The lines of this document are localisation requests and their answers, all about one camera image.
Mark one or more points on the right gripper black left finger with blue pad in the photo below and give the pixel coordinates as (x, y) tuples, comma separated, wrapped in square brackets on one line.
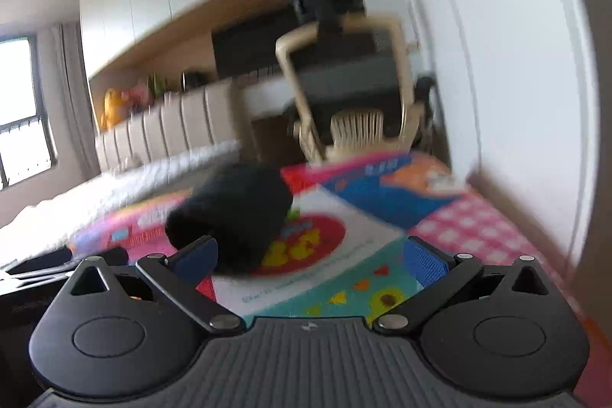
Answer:
[(177, 277)]

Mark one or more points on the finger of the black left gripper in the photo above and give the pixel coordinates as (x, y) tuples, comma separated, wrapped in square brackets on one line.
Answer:
[(60, 259), (116, 256)]

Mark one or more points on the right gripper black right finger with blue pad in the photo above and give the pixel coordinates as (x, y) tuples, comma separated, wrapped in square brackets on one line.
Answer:
[(442, 277)]

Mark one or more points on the black knitted garment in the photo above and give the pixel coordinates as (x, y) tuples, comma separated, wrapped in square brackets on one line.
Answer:
[(242, 206)]

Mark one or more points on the white quilted bed mattress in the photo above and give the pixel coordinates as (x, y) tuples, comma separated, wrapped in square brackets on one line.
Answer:
[(48, 225)]

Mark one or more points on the colourful cartoon quilted mat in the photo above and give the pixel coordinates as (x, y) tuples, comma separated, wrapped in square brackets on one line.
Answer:
[(349, 250)]

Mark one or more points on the yellow duck plush toy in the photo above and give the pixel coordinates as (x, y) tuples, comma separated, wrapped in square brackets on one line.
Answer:
[(116, 109)]

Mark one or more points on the beige padded headboard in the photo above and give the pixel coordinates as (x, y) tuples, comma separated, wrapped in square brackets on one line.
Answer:
[(203, 117)]

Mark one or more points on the grey curtain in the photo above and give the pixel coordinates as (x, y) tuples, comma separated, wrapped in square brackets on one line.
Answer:
[(75, 95)]

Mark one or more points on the pink flower bouquet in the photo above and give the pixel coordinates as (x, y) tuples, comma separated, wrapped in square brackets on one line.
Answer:
[(138, 98)]

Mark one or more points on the green potted plant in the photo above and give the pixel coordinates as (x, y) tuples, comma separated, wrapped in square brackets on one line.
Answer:
[(158, 86)]

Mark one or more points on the black round speaker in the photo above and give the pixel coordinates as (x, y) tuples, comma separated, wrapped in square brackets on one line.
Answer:
[(193, 79)]

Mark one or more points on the beige mesh office chair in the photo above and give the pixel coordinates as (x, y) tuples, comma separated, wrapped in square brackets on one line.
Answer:
[(353, 88)]

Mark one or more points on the black computer monitor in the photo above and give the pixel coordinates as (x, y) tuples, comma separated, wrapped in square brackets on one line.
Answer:
[(250, 46)]

